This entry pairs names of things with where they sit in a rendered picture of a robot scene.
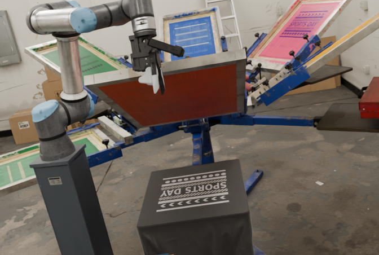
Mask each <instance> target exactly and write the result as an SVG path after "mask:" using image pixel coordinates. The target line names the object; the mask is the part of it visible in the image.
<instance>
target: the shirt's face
mask: <svg viewBox="0 0 379 255"><path fill-rule="evenodd" d="M224 169H225V170H226V179H227V188H228V198H229V203H221V204H214V205H206V206H198V207H193V208H185V209H177V210H169V211H164V212H157V207H158V201H159V198H160V192H161V187H162V181H163V178H169V177H177V176H181V175H189V174H197V173H204V172H212V171H216V170H224ZM247 211H248V207H247V203H246V198H245V192H244V186H243V181H242V177H241V172H240V167H239V161H238V159H234V160H227V161H220V162H212V163H208V164H200V165H193V166H185V167H181V168H174V169H166V170H158V171H154V172H152V173H151V177H150V180H149V184H148V188H147V192H146V196H145V198H144V203H143V206H142V210H141V213H140V217H139V221H138V226H146V225H155V224H159V223H168V222H175V221H184V220H189V219H196V218H205V217H213V216H221V215H226V214H234V213H242V212H247Z"/></svg>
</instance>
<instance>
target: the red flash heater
mask: <svg viewBox="0 0 379 255"><path fill-rule="evenodd" d="M359 111H360V118H376V119H379V77H373V78H372V80H371V82H370V84H369V85H368V87H367V89H366V91H365V92H364V94H363V96H362V97H361V99H360V101H359Z"/></svg>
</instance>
